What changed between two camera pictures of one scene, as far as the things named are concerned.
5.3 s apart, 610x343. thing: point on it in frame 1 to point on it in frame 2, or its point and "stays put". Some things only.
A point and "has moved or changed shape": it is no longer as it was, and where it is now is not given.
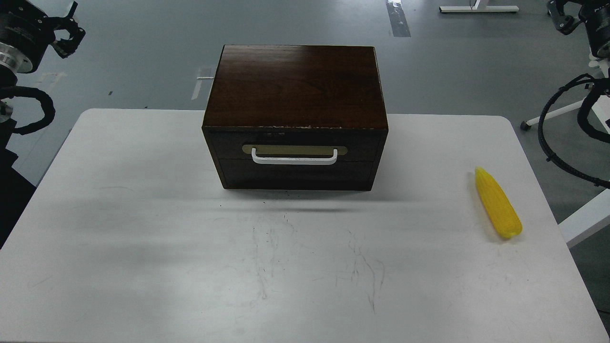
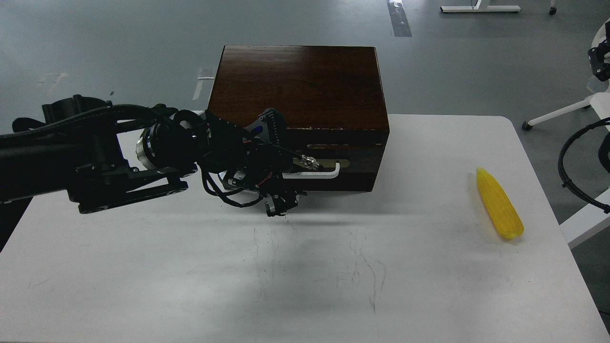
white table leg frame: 473,8 stays put
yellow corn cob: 504,214 stays put
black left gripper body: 65,47 to 243,166
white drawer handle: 294,160 has moved or changed shape
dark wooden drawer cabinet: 297,117 stays put
